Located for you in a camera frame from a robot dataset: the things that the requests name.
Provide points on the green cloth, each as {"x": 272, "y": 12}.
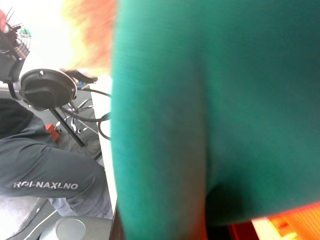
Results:
{"x": 245, "y": 100}

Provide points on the black thin rod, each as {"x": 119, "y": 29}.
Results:
{"x": 67, "y": 128}

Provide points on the red block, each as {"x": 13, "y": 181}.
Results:
{"x": 53, "y": 133}

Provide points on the black round motor housing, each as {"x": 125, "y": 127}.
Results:
{"x": 46, "y": 88}

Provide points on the grey round lid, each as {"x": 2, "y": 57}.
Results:
{"x": 71, "y": 228}

